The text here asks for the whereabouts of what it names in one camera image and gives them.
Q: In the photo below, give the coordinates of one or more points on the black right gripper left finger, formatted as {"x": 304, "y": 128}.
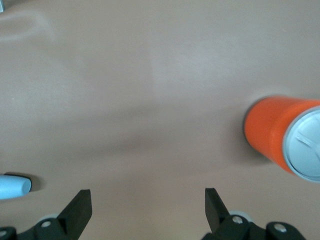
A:
{"x": 72, "y": 220}

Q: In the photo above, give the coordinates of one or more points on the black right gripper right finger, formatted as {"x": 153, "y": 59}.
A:
{"x": 220, "y": 222}

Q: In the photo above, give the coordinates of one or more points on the light blue plastic cup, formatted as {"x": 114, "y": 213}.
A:
{"x": 12, "y": 187}

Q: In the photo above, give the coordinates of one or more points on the orange can with grey lid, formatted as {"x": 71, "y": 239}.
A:
{"x": 267, "y": 127}

